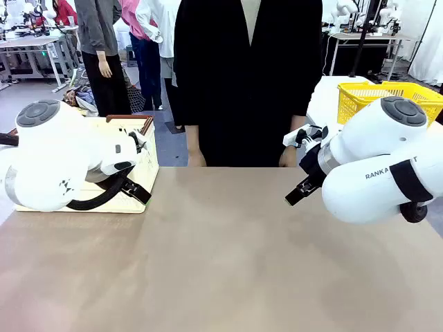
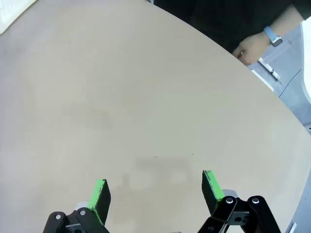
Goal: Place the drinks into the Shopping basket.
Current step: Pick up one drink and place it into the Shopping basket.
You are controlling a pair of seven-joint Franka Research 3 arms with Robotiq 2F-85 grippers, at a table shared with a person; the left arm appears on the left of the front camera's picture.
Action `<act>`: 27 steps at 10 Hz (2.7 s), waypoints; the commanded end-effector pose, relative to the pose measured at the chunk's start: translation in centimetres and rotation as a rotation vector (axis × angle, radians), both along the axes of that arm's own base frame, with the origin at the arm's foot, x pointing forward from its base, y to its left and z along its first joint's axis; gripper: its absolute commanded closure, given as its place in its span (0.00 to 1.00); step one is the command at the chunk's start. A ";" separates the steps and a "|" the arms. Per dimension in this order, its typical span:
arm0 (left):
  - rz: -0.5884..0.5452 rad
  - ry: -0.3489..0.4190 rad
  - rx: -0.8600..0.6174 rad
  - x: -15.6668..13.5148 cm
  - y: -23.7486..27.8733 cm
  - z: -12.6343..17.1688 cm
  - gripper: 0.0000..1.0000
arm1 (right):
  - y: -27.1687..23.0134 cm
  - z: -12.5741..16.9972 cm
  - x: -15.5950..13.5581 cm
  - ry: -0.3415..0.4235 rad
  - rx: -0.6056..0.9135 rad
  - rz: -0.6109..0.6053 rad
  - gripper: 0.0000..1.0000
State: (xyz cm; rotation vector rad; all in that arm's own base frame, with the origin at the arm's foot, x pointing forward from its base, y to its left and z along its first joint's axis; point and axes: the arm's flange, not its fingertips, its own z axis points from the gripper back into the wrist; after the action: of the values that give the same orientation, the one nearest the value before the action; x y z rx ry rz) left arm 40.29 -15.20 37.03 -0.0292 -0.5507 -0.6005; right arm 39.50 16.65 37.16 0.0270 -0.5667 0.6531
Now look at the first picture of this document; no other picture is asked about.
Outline cream basket with brown handles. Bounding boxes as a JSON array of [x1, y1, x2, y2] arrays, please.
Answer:
[[15, 114, 160, 214]]

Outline grey work desk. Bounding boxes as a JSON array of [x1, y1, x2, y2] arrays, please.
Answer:
[[0, 36, 75, 93]]

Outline person in red top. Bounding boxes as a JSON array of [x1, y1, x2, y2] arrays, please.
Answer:
[[51, 0, 79, 27]]

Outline black left arm cable sleeve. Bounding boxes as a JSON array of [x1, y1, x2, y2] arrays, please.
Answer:
[[65, 167, 136, 212]]

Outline yellow plastic shopping basket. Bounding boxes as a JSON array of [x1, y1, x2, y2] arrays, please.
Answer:
[[337, 81, 443, 127]]

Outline person's left hand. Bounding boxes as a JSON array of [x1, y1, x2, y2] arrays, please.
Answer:
[[278, 147, 299, 168]]

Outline person's left forearm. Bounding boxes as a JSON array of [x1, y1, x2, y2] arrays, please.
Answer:
[[290, 115, 308, 134]]

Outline person's right forearm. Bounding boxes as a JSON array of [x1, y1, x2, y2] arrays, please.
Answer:
[[186, 124, 202, 153]]

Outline mannequin with pink shirt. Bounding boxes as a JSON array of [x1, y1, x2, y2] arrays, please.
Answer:
[[119, 0, 163, 111]]

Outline pile of clothes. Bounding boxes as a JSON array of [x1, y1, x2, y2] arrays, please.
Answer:
[[60, 67, 101, 118]]

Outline mannequin with white shirt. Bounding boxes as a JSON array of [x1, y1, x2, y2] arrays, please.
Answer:
[[134, 0, 178, 88]]

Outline grey stool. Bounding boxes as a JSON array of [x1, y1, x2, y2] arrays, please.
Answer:
[[125, 44, 138, 67]]

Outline black right arm cable sleeve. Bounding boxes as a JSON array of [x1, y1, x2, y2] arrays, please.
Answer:
[[394, 160, 434, 223]]

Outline black stand pole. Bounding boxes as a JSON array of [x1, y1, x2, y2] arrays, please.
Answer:
[[348, 0, 373, 78]]

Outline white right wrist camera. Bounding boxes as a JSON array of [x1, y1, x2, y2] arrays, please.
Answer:
[[282, 124, 329, 150]]

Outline background robot rig on desk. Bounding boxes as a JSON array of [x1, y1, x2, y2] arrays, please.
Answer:
[[0, 0, 56, 37]]

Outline black arm cable sleeve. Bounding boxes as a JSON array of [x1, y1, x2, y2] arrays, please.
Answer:
[[65, 167, 136, 212], [394, 160, 434, 223]]

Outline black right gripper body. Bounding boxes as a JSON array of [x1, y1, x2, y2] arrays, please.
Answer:
[[298, 141, 329, 185]]

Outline mannequin with grey top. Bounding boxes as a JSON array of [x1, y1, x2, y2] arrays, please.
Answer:
[[74, 0, 133, 118]]

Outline white curtain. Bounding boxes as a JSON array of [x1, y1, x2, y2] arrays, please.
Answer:
[[408, 0, 443, 87]]

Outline person's right hand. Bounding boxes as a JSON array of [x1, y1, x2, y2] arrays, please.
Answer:
[[187, 149, 208, 168]]

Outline brown top background table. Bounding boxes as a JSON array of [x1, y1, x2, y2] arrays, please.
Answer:
[[321, 30, 413, 82]]

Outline black mesh bag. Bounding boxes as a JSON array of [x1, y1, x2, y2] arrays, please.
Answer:
[[126, 85, 147, 113]]

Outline person in black coat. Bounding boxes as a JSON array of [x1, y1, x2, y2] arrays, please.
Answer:
[[172, 0, 325, 168]]

